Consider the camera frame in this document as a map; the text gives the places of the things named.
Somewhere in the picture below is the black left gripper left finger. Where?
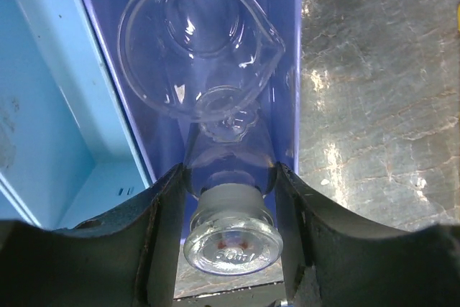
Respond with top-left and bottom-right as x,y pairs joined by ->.
1,165 -> 185,306

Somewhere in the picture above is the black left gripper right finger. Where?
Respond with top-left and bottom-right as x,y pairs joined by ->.
275,163 -> 459,306

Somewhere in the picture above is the small clear glass vial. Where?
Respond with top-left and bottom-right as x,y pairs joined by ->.
183,101 -> 283,276

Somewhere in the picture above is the blue three-compartment drawer box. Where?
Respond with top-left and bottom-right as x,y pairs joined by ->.
0,0 -> 306,231

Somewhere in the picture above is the clear glass beaker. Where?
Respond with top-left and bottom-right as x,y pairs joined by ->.
117,0 -> 285,122

